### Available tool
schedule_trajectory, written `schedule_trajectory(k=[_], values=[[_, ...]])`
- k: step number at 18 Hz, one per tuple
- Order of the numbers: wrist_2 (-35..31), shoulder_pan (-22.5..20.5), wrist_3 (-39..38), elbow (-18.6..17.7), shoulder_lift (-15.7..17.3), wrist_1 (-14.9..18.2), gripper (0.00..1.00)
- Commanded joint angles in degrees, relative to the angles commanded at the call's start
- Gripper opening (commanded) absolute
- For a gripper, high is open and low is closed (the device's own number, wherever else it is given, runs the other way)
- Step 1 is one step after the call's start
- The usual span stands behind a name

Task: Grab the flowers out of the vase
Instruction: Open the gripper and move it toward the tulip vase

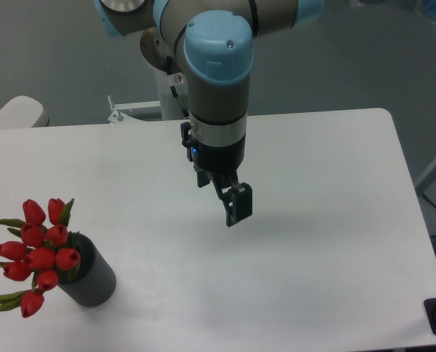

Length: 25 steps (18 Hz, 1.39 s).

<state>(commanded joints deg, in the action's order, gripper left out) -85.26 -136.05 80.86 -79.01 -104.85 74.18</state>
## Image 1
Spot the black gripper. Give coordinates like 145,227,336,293
180,122,253,227

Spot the red tulip bouquet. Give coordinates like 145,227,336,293
0,198,86,318

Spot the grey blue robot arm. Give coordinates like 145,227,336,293
96,1,325,226

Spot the dark grey ribbed vase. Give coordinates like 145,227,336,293
58,235,117,307

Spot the white chair armrest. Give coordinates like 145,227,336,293
0,95,50,130

